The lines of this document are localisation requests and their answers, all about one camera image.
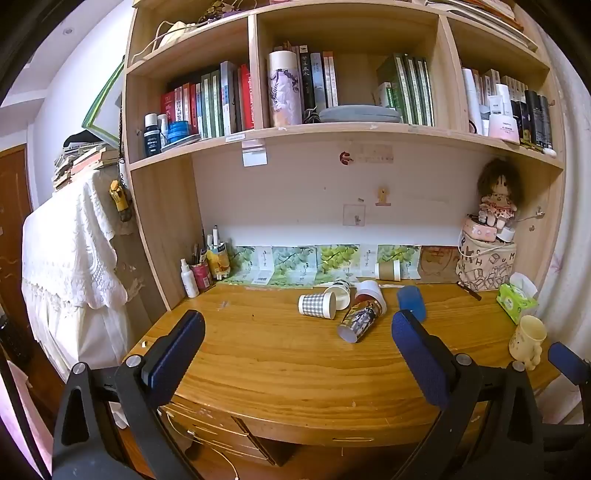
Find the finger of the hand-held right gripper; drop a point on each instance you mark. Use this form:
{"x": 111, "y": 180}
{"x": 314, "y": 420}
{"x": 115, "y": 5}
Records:
{"x": 570, "y": 364}

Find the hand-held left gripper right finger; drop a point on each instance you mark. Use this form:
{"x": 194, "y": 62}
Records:
{"x": 420, "y": 364}

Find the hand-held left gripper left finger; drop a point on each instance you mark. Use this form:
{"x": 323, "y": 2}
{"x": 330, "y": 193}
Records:
{"x": 178, "y": 355}

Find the picture printed plastic tumbler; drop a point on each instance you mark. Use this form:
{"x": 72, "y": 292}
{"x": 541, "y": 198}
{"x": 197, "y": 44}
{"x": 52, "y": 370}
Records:
{"x": 360, "y": 321}

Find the brown and white paper cup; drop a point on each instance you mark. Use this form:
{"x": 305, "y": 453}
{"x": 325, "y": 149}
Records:
{"x": 388, "y": 271}

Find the white cup with red band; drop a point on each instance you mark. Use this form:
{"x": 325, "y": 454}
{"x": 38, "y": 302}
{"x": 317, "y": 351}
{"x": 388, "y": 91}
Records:
{"x": 369, "y": 290}

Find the white cup with dark pattern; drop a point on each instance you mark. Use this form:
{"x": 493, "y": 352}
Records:
{"x": 340, "y": 291}

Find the grey checked paper cup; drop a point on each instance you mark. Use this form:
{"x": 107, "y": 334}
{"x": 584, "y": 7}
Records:
{"x": 317, "y": 304}

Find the cream ceramic mug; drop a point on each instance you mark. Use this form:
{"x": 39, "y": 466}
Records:
{"x": 528, "y": 341}

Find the blue plastic container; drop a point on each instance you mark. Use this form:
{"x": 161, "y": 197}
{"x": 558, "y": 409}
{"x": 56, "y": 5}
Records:
{"x": 412, "y": 301}

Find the white spray bottle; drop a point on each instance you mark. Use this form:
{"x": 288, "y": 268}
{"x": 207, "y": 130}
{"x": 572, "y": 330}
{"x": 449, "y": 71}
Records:
{"x": 188, "y": 279}

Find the wooden desk drawer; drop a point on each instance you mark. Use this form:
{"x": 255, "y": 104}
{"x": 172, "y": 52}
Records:
{"x": 207, "y": 429}

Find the green tissue box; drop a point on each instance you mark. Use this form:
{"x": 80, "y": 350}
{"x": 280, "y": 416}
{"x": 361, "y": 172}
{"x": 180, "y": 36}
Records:
{"x": 517, "y": 300}

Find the red pen holder can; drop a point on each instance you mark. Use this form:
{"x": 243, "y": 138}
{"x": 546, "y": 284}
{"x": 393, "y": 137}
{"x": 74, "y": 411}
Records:
{"x": 202, "y": 274}

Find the white floral curtain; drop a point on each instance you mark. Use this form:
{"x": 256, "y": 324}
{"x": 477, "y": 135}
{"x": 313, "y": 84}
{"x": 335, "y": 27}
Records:
{"x": 568, "y": 277}

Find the black pen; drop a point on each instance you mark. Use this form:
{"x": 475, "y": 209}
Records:
{"x": 469, "y": 290}

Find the brown cardboard sheet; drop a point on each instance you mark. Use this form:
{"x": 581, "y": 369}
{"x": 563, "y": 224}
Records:
{"x": 438, "y": 263}

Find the grape print card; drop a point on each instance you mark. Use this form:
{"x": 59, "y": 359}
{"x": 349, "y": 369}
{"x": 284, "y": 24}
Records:
{"x": 337, "y": 258}
{"x": 399, "y": 254}
{"x": 293, "y": 263}
{"x": 244, "y": 261}

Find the letter print fabric basket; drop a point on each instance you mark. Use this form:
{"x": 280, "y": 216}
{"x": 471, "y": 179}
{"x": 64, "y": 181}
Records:
{"x": 485, "y": 265}

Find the white slim bottle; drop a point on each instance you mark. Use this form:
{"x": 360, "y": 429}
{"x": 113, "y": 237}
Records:
{"x": 215, "y": 235}

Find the small white jar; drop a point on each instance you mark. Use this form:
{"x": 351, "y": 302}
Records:
{"x": 506, "y": 234}

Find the pink box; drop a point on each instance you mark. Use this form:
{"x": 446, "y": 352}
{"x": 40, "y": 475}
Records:
{"x": 480, "y": 228}

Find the square pale sticker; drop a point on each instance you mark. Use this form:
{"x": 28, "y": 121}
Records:
{"x": 354, "y": 214}

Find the yellow hanging toy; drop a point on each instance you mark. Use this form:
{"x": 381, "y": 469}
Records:
{"x": 118, "y": 196}

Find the yellow bear sticker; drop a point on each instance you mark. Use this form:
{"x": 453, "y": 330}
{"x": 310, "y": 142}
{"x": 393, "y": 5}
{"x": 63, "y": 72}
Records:
{"x": 382, "y": 196}

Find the brown haired rag doll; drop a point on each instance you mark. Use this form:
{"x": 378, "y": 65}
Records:
{"x": 498, "y": 194}

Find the white paper label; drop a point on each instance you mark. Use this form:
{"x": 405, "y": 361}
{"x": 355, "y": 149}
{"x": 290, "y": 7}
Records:
{"x": 255, "y": 154}

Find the brown wooden door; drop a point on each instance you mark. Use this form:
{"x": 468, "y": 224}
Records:
{"x": 16, "y": 207}

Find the pile of books and papers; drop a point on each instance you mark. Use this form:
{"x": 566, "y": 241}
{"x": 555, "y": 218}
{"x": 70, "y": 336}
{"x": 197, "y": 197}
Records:
{"x": 83, "y": 157}

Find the red sticker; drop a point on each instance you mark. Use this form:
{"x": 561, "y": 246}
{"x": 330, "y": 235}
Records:
{"x": 345, "y": 158}

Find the dark cosmetic bottle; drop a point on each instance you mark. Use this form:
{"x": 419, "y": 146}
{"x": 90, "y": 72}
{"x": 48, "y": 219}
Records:
{"x": 152, "y": 134}

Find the blue cosmetic jar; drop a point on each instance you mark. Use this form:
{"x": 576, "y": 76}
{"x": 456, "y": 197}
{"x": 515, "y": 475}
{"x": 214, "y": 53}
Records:
{"x": 178, "y": 131}

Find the row of red and green books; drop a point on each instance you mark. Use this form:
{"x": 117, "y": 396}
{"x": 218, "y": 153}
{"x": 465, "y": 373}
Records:
{"x": 207, "y": 101}

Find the grey oval case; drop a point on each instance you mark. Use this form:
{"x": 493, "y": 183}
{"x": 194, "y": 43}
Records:
{"x": 358, "y": 114}

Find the green framed picture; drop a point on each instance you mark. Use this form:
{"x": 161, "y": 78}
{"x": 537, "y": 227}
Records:
{"x": 104, "y": 101}

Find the row of cosmetic bottles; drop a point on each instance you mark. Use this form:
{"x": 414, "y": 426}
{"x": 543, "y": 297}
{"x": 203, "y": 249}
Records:
{"x": 503, "y": 106}

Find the white floral cylinder tube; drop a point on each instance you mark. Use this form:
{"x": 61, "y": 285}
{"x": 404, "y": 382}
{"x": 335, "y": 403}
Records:
{"x": 284, "y": 87}

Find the row of dark and white books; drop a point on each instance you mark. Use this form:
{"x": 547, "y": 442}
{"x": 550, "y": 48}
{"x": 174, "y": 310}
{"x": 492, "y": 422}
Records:
{"x": 316, "y": 83}

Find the cream cloth bag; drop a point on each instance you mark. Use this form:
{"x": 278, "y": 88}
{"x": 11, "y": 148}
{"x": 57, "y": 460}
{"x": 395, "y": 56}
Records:
{"x": 173, "y": 33}

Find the stack of flat books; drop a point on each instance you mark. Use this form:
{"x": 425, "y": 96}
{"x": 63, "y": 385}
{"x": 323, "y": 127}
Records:
{"x": 480, "y": 11}

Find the metal wall hook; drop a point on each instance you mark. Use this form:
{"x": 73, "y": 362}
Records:
{"x": 538, "y": 213}

